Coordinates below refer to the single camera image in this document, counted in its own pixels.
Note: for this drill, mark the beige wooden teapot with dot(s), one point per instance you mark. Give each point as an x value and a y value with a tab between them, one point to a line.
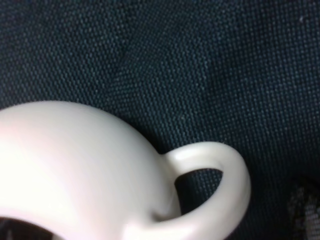
84	174

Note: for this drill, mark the black table cloth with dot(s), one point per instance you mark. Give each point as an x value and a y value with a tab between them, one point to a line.
242	72

